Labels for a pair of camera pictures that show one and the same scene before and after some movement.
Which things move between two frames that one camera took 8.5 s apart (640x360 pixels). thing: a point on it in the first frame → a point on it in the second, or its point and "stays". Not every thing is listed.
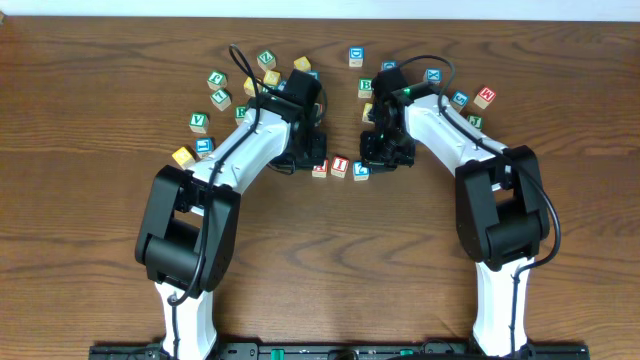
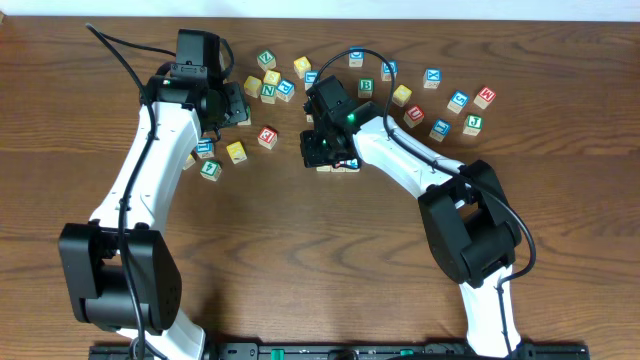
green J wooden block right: x=476 y=120 stays
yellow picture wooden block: x=249 y=87 stays
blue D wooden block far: x=356 y=56 stays
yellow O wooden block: x=302 y=63 stays
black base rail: x=342 y=351 stays
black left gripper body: x=310 y=150 → x=220 y=106
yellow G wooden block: x=185 y=156 stays
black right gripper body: x=387 y=150 → x=319 y=149
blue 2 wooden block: x=360 y=172 → x=352 y=166
